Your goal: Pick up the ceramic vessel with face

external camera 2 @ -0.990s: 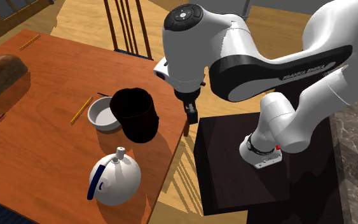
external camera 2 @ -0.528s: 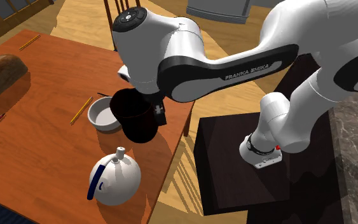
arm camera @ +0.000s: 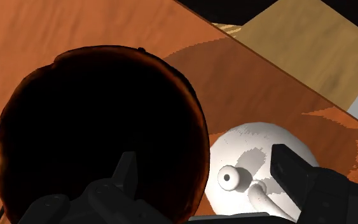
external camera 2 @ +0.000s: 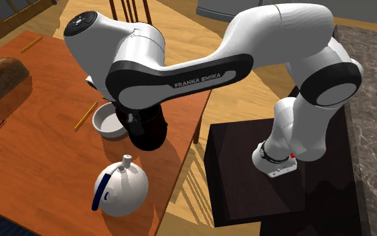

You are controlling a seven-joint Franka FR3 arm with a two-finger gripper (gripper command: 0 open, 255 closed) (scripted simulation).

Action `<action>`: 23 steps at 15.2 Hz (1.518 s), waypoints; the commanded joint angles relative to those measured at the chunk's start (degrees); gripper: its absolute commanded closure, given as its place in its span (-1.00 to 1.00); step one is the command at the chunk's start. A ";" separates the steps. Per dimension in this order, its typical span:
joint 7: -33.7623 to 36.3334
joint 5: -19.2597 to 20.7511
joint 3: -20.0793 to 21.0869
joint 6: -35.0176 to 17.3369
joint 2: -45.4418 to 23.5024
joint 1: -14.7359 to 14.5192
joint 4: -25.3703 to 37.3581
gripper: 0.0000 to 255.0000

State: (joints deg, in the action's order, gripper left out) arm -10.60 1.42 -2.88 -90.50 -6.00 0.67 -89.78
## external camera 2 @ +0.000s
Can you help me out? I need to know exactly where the black round pot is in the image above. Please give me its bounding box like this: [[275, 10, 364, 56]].
[[123, 105, 168, 152]]

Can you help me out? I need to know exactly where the white bowl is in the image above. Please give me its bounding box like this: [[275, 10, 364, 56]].
[[92, 101, 129, 139]]

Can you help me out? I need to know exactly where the yellow pencil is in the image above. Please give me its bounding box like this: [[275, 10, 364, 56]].
[[19, 36, 44, 54], [73, 101, 99, 132]]

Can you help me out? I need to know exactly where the reddish brown wooden table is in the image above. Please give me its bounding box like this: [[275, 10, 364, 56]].
[[0, 31, 213, 236]]

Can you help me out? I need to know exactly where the dark wooden chair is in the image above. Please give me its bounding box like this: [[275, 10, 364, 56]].
[[108, 0, 153, 26]]

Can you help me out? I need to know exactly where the dark robot stand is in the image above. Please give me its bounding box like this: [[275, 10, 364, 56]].
[[204, 86, 364, 236]]

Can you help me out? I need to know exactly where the wooden cabinet with glass panes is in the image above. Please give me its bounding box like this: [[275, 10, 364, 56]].
[[0, 0, 58, 53]]

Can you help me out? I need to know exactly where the white teapot with blue handle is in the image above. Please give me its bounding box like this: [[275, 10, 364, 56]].
[[91, 154, 149, 217]]

